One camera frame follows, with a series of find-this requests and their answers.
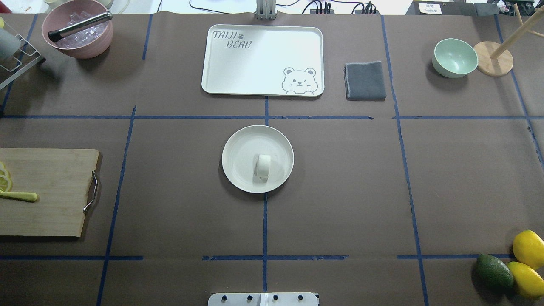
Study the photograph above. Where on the bamboo cutting board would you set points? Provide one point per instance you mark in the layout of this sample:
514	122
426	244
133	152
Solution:
61	178

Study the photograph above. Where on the mint green bowl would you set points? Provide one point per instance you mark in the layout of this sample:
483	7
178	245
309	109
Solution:
454	58

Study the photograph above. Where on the wooden mug stand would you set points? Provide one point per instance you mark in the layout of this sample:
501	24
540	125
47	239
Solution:
494	59

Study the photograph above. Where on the grey cup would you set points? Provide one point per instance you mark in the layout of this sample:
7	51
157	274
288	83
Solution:
9	44

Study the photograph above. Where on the lemon slice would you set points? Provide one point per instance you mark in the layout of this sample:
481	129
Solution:
3	170
5	183

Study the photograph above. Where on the white wire cup rack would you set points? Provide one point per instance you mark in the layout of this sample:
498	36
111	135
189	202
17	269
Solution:
27	57

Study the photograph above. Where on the pink bowl with ice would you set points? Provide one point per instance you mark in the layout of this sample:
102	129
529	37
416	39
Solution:
85	44

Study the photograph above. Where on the green avocado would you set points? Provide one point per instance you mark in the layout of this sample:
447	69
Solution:
493	273

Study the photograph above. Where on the cream round plate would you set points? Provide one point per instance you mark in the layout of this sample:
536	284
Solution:
240	155

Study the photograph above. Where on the grey folded cloth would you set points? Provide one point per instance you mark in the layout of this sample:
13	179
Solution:
364	81

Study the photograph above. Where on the white mounting post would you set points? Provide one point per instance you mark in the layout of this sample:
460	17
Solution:
264	299

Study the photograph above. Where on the yellow plastic knife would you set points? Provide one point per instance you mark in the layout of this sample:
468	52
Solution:
23	196

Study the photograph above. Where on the black remote box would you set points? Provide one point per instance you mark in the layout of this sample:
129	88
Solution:
434	7

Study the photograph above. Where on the white bear tray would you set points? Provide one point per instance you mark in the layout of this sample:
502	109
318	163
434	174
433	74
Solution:
268	60

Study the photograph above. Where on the aluminium frame post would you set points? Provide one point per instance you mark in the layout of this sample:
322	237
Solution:
266	10

